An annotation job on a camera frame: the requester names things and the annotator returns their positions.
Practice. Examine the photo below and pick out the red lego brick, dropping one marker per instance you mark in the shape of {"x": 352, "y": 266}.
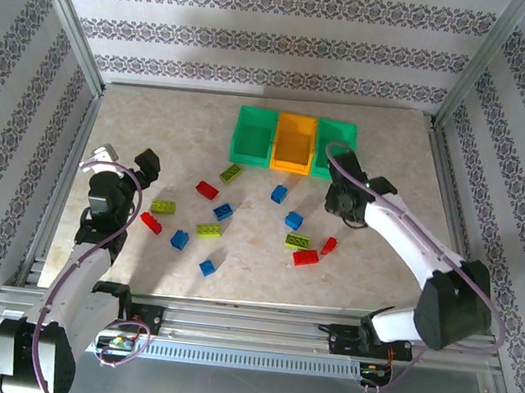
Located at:
{"x": 206, "y": 190}
{"x": 305, "y": 258}
{"x": 151, "y": 222}

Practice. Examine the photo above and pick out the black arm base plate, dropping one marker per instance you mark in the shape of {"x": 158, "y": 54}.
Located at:
{"x": 341, "y": 340}
{"x": 149, "y": 318}

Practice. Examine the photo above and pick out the lime green lego brick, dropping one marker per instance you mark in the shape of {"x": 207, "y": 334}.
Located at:
{"x": 298, "y": 241}
{"x": 209, "y": 230}
{"x": 163, "y": 207}
{"x": 231, "y": 173}

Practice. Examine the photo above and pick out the red arched lego piece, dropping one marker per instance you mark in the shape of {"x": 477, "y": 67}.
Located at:
{"x": 329, "y": 245}

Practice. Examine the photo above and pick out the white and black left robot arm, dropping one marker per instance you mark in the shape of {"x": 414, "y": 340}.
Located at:
{"x": 76, "y": 289}

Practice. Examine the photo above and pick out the aluminium side rail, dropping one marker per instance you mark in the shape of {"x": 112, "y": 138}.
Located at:
{"x": 52, "y": 210}
{"x": 446, "y": 179}

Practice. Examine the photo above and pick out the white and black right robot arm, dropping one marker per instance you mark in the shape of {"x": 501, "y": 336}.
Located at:
{"x": 404, "y": 241}

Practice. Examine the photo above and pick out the green plastic bin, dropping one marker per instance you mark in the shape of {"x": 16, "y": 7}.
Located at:
{"x": 336, "y": 134}
{"x": 249, "y": 145}

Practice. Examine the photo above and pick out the small circuit board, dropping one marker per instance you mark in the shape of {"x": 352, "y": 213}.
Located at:
{"x": 118, "y": 342}
{"x": 373, "y": 372}

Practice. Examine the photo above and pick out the aluminium frame post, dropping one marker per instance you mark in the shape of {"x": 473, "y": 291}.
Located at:
{"x": 479, "y": 64}
{"x": 70, "y": 18}

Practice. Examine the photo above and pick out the orange plastic bin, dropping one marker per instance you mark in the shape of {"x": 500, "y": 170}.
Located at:
{"x": 292, "y": 147}

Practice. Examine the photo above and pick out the aluminium mounting rail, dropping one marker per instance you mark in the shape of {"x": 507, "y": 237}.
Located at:
{"x": 248, "y": 323}

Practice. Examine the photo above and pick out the blue lego brick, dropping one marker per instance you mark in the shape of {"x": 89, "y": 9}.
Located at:
{"x": 180, "y": 239}
{"x": 223, "y": 211}
{"x": 294, "y": 220}
{"x": 279, "y": 193}
{"x": 207, "y": 267}

